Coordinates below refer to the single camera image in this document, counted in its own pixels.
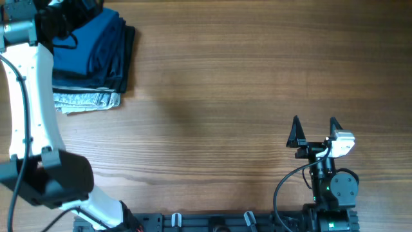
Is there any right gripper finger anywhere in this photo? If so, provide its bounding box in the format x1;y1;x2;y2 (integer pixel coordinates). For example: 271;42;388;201
330;117;342;137
286;115;306;148

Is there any blue polo shirt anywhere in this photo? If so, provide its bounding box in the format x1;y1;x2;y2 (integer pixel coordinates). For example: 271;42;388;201
53;8;124;75

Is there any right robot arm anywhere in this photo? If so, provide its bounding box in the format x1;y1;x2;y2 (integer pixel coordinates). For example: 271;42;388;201
283;116;359;231

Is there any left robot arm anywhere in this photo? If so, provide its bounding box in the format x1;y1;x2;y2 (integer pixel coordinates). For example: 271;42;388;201
1;1;141;231

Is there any folded dark blue garment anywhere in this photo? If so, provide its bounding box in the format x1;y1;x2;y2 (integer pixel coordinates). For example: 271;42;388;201
52;12;126;89

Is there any folded light grey garment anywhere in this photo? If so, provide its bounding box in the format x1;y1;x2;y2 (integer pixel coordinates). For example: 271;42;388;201
53;92;121;114

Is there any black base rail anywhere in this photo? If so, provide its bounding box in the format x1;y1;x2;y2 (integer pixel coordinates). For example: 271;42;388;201
73;211;360;232

